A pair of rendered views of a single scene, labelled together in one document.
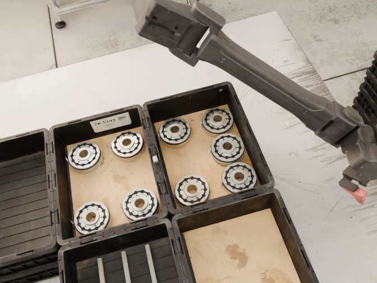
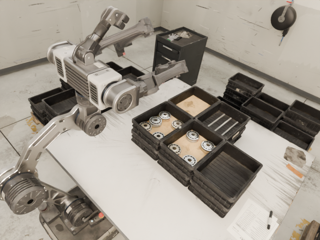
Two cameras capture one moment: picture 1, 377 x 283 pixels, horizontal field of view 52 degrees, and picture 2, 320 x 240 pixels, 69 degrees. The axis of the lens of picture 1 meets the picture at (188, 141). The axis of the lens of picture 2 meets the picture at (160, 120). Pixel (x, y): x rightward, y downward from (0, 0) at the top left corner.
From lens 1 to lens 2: 1.85 m
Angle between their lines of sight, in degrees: 75
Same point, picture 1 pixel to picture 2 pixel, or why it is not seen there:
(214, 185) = (169, 123)
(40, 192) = (213, 172)
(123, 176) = (185, 147)
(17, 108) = not seen: outside the picture
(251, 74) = not seen: hidden behind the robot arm
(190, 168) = (168, 130)
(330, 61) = not seen: hidden behind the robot
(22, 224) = (226, 169)
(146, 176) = (180, 141)
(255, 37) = (68, 145)
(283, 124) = (123, 124)
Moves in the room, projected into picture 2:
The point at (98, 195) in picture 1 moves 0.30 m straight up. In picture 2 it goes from (198, 151) to (208, 121)
